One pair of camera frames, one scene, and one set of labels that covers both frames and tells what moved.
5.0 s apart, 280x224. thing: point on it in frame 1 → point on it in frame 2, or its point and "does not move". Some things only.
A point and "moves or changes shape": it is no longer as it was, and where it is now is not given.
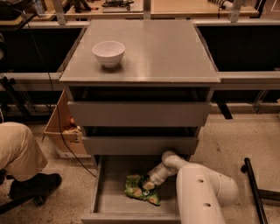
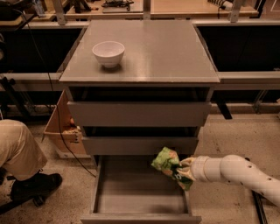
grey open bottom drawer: (110, 204) does not move
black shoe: (34, 186) does not move
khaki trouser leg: (21, 156) does not move
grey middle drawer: (139, 145) does not move
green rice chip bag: (134, 187) moves or changes shape
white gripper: (155, 178) → (199, 168)
